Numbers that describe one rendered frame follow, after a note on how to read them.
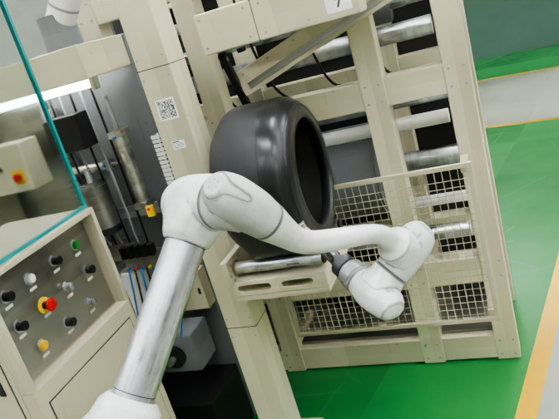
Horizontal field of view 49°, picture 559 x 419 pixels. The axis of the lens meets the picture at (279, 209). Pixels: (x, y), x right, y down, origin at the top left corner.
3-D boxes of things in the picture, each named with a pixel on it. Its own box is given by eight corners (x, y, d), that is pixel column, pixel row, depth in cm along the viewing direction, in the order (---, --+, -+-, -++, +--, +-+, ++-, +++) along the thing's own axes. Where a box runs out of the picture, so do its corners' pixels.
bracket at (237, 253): (226, 288, 219) (219, 264, 216) (261, 241, 254) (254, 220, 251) (234, 288, 218) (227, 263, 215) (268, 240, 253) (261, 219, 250)
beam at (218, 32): (203, 56, 227) (190, 16, 223) (228, 46, 250) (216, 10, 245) (361, 12, 205) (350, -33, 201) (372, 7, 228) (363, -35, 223)
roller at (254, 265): (239, 270, 225) (234, 277, 221) (234, 259, 223) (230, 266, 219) (328, 258, 212) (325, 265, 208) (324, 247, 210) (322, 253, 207)
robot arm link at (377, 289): (358, 300, 182) (385, 266, 181) (393, 332, 172) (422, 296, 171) (339, 289, 175) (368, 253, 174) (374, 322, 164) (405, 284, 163)
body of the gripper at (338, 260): (334, 271, 179) (316, 253, 185) (343, 285, 185) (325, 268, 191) (353, 254, 180) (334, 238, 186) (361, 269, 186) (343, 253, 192)
